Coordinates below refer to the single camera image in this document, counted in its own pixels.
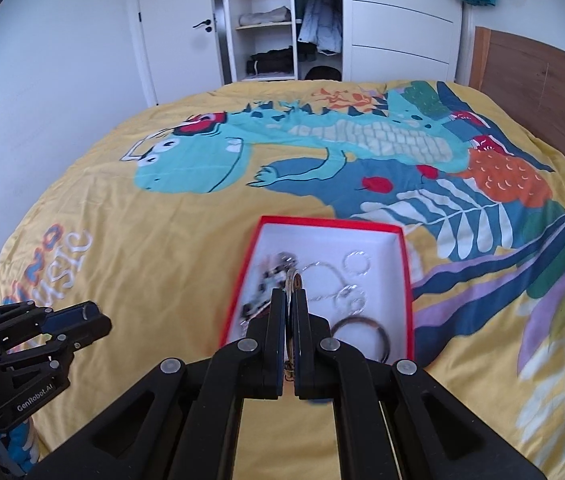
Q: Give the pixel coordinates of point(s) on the red jewelry box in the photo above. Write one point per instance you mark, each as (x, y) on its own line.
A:
(322, 240)

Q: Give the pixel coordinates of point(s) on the hanging clothes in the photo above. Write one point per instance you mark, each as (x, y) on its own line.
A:
(320, 25)

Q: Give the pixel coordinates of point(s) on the black bag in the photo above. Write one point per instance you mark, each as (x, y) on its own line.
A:
(323, 74)

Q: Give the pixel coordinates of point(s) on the white wardrobe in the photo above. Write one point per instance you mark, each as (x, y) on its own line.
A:
(397, 20)

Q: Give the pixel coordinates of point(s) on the twisted silver hoop earring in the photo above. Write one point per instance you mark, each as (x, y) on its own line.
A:
(322, 266)

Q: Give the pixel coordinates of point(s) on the wooden headboard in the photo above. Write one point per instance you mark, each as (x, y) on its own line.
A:
(537, 70)

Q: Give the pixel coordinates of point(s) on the white door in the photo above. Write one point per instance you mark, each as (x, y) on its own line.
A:
(177, 60)

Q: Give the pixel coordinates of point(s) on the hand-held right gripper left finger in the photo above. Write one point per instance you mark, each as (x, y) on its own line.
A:
(277, 330)

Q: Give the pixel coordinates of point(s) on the dark brown hoop bangle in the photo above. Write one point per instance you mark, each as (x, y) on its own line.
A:
(385, 340)

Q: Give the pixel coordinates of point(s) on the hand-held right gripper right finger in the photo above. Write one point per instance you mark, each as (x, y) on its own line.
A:
(300, 330)

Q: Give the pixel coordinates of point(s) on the yellow dinosaur printed blanket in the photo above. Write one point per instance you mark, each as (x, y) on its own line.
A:
(137, 240)

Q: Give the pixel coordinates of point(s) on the folded light clothes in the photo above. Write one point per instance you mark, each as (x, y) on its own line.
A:
(267, 15)

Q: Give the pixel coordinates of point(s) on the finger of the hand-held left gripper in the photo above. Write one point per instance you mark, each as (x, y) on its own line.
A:
(70, 317)
(90, 332)

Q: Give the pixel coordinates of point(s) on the folded black clothes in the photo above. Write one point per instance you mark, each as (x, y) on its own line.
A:
(272, 62)

